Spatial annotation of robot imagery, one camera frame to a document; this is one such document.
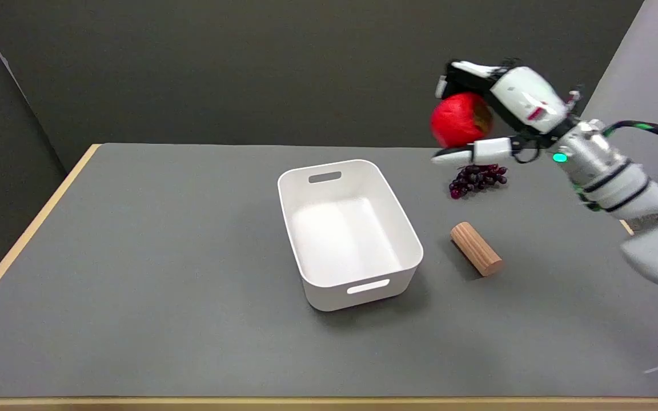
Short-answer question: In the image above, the white plastic box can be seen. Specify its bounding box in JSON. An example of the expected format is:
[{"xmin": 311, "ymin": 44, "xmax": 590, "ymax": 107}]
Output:
[{"xmin": 277, "ymin": 159, "xmax": 424, "ymax": 312}]

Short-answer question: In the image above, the dark purple grape bunch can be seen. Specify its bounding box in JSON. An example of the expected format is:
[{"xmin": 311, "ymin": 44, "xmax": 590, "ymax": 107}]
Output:
[{"xmin": 449, "ymin": 164, "xmax": 508, "ymax": 200}]

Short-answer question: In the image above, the ridged wooden cylinder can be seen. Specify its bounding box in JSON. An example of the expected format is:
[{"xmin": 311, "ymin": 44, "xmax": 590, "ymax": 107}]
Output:
[{"xmin": 450, "ymin": 221, "xmax": 503, "ymax": 277}]

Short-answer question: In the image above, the grey table mat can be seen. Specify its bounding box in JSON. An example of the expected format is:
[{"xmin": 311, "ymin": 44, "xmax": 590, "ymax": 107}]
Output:
[{"xmin": 0, "ymin": 143, "xmax": 658, "ymax": 399}]

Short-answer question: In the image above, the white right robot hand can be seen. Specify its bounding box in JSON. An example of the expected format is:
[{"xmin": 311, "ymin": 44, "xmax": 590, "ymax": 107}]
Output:
[{"xmin": 431, "ymin": 58, "xmax": 584, "ymax": 166}]

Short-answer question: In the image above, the red apple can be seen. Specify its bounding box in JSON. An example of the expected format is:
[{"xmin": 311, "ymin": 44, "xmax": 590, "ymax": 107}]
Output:
[{"xmin": 430, "ymin": 92, "xmax": 494, "ymax": 149}]

